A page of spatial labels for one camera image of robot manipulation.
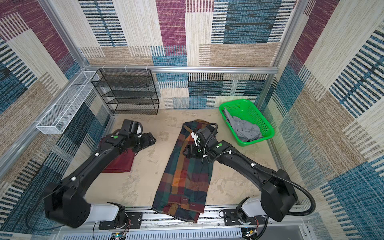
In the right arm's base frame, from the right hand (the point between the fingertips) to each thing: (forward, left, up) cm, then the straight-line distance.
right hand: (189, 155), depth 80 cm
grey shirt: (+19, -35, -7) cm, 41 cm away
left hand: (+8, +20, +3) cm, 22 cm away
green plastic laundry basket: (+43, -42, -11) cm, 61 cm away
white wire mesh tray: (+11, +61, +20) cm, 65 cm away
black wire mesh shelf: (+52, +44, +2) cm, 68 cm away
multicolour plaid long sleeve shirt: (-13, +4, -12) cm, 18 cm away
